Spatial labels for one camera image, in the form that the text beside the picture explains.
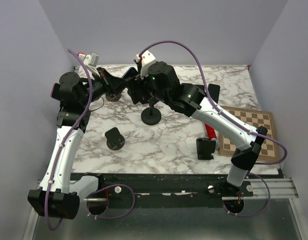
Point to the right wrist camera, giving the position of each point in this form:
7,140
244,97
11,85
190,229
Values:
146,62

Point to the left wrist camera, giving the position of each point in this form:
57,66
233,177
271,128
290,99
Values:
90,61

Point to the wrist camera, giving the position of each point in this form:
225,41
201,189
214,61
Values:
146,62
90,61

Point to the aluminium frame rail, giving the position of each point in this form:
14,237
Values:
267,215

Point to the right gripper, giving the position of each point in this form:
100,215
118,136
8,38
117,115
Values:
135,84

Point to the right black folding stand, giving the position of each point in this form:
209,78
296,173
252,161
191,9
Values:
205,148

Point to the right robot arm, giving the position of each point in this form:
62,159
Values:
158,80

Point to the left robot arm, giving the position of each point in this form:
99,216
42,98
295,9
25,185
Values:
56,196

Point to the red cylinder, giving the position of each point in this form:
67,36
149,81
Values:
211,133

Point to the black phone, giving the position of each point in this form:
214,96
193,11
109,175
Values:
131,72
214,91

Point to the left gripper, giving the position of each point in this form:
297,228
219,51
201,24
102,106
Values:
117,84

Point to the black clamp stand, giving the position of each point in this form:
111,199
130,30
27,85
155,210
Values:
151,115

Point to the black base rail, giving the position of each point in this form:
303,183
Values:
157,191

